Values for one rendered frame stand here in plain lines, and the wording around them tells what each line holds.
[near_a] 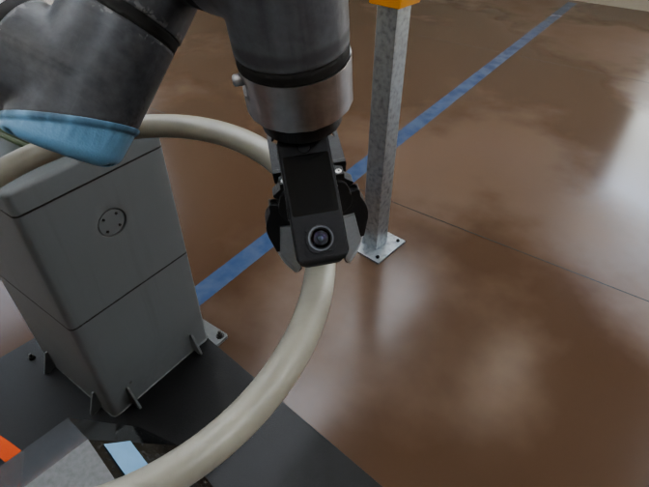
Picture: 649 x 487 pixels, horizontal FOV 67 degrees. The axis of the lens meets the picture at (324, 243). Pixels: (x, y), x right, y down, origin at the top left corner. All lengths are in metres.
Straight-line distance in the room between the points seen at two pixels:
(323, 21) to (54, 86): 0.19
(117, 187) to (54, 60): 0.93
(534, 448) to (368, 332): 0.65
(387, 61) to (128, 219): 0.98
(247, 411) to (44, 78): 0.28
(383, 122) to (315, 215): 1.44
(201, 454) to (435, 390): 1.38
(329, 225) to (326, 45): 0.14
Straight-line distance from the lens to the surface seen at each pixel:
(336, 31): 0.37
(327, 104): 0.39
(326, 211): 0.42
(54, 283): 1.34
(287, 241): 0.51
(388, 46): 1.75
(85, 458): 0.67
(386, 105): 1.81
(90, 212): 1.31
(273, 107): 0.39
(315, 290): 0.45
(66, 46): 0.41
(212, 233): 2.32
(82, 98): 0.40
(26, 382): 1.96
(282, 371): 0.42
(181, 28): 0.43
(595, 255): 2.45
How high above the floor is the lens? 1.41
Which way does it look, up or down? 40 degrees down
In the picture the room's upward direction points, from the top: straight up
